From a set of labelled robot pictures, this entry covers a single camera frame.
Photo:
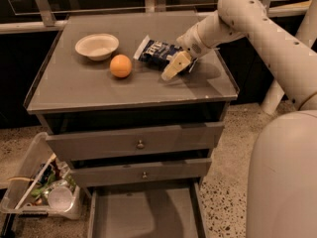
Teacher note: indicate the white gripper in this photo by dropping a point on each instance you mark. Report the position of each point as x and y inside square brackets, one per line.
[190, 43]

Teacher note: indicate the blue chip bag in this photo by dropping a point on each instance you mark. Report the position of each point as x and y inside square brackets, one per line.
[157, 52]

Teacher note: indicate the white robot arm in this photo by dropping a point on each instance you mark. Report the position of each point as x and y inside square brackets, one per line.
[282, 183]

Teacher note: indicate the grey drawer cabinet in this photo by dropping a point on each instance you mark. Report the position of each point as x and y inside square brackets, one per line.
[76, 95]

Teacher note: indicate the top drawer knob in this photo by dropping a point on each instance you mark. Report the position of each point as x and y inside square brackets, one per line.
[140, 145]

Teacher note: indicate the grey middle drawer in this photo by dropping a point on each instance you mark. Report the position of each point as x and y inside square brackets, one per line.
[190, 168]

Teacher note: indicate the grey drawer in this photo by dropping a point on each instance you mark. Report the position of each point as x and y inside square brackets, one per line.
[121, 143]
[158, 209]
[190, 168]

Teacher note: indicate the grey top drawer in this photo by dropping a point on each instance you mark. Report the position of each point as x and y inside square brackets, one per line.
[121, 143]

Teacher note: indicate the grey bottom drawer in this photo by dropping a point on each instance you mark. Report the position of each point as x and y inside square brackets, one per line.
[158, 209]

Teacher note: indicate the orange fruit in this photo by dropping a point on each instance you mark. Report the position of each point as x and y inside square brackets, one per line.
[120, 66]

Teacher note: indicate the metal railing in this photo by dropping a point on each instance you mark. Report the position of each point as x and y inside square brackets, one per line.
[27, 16]

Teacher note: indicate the white paper bowl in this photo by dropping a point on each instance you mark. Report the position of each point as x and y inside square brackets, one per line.
[97, 47]

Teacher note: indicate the white plastic cup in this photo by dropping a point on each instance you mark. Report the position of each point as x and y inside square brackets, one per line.
[60, 198]

